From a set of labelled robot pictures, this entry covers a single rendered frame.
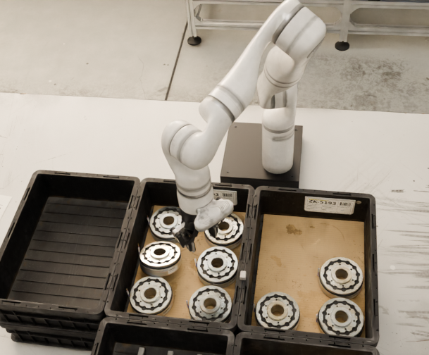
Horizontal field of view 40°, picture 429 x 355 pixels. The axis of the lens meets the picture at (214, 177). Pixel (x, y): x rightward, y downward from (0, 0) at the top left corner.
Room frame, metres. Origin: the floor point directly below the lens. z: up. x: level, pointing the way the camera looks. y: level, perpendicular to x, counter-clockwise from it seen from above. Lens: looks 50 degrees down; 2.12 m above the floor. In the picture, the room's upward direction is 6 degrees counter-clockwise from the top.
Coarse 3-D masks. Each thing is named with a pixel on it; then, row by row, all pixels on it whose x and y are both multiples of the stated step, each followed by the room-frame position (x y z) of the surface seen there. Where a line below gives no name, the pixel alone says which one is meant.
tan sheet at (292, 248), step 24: (264, 216) 0.92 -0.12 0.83; (288, 216) 0.91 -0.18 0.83; (264, 240) 0.84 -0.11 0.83; (288, 240) 0.83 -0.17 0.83; (312, 240) 0.83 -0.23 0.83; (336, 240) 0.82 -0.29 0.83; (360, 240) 0.81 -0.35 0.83; (264, 264) 0.77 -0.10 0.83; (288, 264) 0.76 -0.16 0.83; (312, 264) 0.76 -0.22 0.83; (360, 264) 0.74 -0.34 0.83; (264, 288) 0.70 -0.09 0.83; (288, 288) 0.70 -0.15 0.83; (312, 288) 0.69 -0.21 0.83; (312, 312) 0.63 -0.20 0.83; (360, 336) 0.56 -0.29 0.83
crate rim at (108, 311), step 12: (144, 180) 1.00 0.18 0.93; (156, 180) 1.00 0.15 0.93; (168, 180) 0.99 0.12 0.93; (252, 192) 0.92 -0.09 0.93; (252, 204) 0.89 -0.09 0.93; (132, 216) 0.89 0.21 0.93; (132, 228) 0.85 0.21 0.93; (120, 252) 0.79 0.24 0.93; (240, 252) 0.75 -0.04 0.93; (120, 264) 0.75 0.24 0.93; (240, 264) 0.72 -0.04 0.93; (240, 288) 0.66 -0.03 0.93; (108, 300) 0.66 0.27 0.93; (108, 312) 0.63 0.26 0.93; (120, 312) 0.63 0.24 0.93; (180, 324) 0.58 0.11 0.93; (192, 324) 0.58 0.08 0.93; (204, 324) 0.58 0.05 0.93; (216, 324) 0.58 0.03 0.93; (228, 324) 0.57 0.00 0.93
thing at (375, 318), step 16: (256, 192) 0.92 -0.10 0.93; (288, 192) 0.91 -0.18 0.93; (304, 192) 0.91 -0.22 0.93; (320, 192) 0.90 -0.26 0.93; (336, 192) 0.89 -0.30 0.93; (352, 192) 0.89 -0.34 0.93; (256, 208) 0.87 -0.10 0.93; (240, 304) 0.62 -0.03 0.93; (240, 320) 0.58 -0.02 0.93; (288, 336) 0.53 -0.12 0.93; (304, 336) 0.53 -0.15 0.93; (320, 336) 0.52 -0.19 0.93; (336, 336) 0.52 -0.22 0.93
